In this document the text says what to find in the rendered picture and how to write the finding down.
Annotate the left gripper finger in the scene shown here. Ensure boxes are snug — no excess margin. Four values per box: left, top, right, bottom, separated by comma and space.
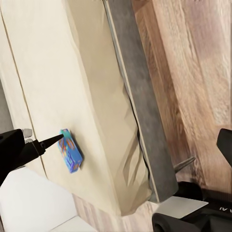
40, 134, 64, 152

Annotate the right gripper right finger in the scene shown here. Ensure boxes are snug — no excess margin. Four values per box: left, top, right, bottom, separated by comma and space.
216, 128, 232, 167

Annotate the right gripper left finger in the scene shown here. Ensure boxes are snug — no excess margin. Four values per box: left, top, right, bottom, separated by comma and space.
0, 129, 26, 186

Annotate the board game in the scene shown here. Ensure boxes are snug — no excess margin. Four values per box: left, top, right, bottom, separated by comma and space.
57, 129, 82, 173

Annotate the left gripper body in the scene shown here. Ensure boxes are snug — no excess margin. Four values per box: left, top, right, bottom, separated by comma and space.
17, 140, 44, 166

